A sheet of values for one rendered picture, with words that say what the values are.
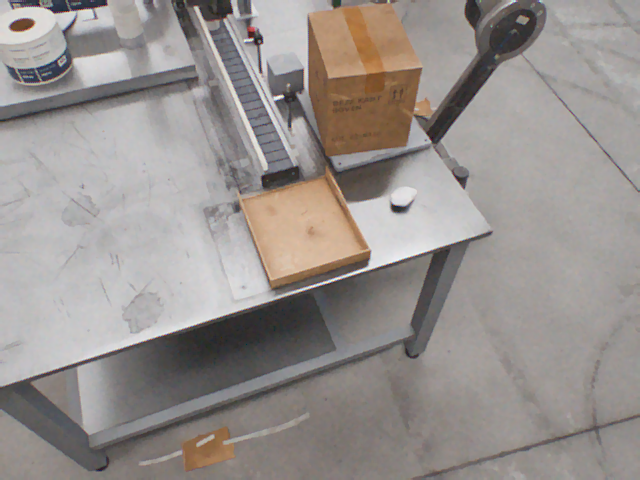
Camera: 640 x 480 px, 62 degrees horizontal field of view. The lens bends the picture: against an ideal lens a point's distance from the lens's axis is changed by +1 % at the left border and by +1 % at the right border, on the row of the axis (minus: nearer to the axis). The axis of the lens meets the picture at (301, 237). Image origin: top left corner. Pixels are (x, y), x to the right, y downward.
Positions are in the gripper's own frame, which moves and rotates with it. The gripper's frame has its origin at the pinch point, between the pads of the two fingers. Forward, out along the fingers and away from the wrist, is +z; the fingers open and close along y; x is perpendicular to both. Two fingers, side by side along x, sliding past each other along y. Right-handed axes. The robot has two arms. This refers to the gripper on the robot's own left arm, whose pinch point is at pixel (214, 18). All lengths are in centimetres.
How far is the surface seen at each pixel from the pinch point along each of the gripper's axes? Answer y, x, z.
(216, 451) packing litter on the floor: 41, 143, 10
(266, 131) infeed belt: 0, 46, -28
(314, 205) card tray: -5, 71, -41
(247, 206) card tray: 12, 66, -37
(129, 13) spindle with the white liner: 26.6, -5.3, -3.9
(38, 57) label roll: 56, 4, -6
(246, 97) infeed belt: 0.6, 32.7, -17.7
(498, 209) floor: -111, 95, 44
